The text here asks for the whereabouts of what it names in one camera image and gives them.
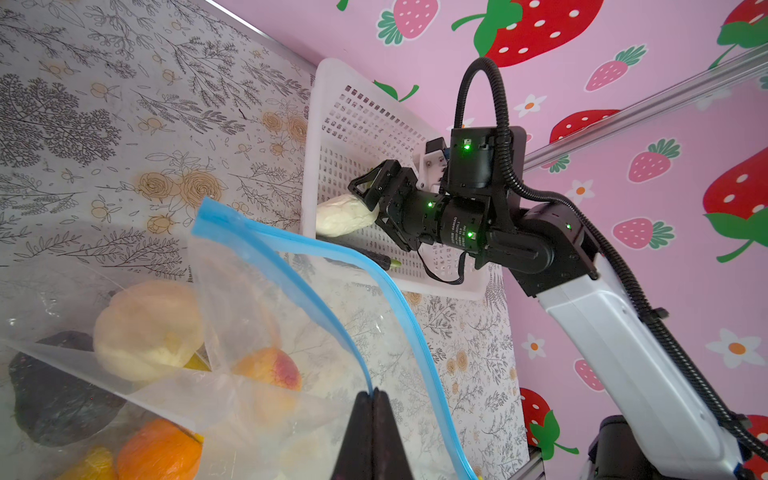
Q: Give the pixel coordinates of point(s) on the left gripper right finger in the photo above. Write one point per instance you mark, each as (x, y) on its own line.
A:
(389, 460)

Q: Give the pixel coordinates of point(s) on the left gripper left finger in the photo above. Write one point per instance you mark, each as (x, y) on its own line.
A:
(355, 458)

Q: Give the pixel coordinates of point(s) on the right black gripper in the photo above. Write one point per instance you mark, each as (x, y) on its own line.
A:
(412, 217)

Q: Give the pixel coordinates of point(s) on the white toy radish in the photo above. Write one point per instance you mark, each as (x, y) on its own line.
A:
(343, 215)

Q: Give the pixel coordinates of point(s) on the white plastic basket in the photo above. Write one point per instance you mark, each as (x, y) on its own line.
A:
(353, 125)

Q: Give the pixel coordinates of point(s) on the yellow orange toy fruit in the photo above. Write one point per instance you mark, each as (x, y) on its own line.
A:
(271, 366)

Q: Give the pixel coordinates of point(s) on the clear zip top bag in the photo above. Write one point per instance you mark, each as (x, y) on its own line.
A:
(334, 311)

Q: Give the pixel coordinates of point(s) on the orange toy tangerine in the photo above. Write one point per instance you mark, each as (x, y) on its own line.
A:
(161, 450)

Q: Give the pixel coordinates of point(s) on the beige toy potato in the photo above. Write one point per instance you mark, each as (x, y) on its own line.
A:
(149, 330)

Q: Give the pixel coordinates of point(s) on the yellow toy lemon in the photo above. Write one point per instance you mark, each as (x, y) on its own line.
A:
(98, 464)

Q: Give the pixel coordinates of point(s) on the dark brown toy fruit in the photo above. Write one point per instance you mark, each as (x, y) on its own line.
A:
(55, 408)

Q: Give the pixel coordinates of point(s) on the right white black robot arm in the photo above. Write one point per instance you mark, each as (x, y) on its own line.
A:
(672, 424)

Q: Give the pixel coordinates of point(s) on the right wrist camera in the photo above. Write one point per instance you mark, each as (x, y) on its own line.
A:
(432, 164)

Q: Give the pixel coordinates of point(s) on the right aluminium corner post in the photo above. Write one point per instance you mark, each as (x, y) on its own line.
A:
(674, 98)

